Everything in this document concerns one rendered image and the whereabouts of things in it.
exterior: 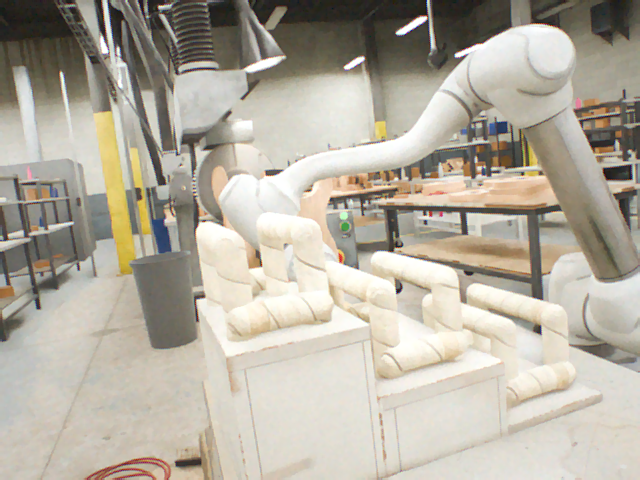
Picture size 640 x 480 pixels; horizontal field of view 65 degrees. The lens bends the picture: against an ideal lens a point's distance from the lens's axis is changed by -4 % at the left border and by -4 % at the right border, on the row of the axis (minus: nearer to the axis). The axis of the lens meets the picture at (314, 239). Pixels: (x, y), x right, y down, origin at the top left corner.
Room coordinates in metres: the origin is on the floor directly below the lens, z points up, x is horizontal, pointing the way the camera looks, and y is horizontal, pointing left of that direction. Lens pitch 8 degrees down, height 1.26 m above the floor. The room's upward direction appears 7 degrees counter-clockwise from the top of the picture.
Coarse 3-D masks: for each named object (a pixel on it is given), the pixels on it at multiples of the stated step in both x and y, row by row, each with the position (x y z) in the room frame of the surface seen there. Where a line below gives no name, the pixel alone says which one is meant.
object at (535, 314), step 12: (468, 288) 0.80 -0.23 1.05; (480, 288) 0.78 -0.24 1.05; (492, 288) 0.76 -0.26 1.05; (480, 300) 0.76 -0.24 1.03; (492, 300) 0.74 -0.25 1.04; (504, 300) 0.71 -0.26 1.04; (516, 300) 0.69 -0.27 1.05; (528, 300) 0.68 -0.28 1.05; (504, 312) 0.72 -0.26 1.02; (516, 312) 0.69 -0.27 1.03; (528, 312) 0.66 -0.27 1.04; (540, 312) 0.64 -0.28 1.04; (552, 312) 0.63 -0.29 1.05; (564, 312) 0.63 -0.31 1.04; (540, 324) 0.65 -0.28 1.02
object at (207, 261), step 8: (200, 248) 0.66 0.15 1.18; (200, 256) 0.67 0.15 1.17; (208, 256) 0.66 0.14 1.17; (200, 264) 0.67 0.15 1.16; (208, 264) 0.66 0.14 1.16; (208, 272) 0.66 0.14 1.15; (216, 272) 0.66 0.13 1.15; (208, 280) 0.66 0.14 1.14; (216, 280) 0.66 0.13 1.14; (208, 288) 0.66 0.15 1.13; (216, 288) 0.66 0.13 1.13; (208, 296) 0.66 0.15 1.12; (216, 296) 0.66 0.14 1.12; (208, 304) 0.67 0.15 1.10; (216, 304) 0.66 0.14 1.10
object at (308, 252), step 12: (300, 240) 0.53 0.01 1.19; (312, 240) 0.53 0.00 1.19; (300, 252) 0.53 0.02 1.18; (312, 252) 0.53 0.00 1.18; (300, 264) 0.53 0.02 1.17; (312, 264) 0.53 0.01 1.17; (324, 264) 0.54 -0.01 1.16; (300, 276) 0.53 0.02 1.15; (312, 276) 0.53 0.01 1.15; (324, 276) 0.53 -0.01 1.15; (300, 288) 0.53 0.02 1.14; (312, 288) 0.53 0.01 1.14; (324, 288) 0.53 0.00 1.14; (312, 324) 0.53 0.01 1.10
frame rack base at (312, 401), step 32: (352, 320) 0.52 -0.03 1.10; (224, 352) 0.47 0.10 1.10; (256, 352) 0.47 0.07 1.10; (288, 352) 0.48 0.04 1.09; (320, 352) 0.49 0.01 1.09; (352, 352) 0.50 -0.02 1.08; (224, 384) 0.51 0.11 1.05; (256, 384) 0.47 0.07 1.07; (288, 384) 0.48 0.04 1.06; (320, 384) 0.49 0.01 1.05; (352, 384) 0.50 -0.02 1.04; (224, 416) 0.58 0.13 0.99; (256, 416) 0.47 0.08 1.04; (288, 416) 0.48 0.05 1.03; (320, 416) 0.48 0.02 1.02; (352, 416) 0.50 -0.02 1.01; (256, 448) 0.46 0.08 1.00; (288, 448) 0.47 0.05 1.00; (320, 448) 0.48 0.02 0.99; (352, 448) 0.49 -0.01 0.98
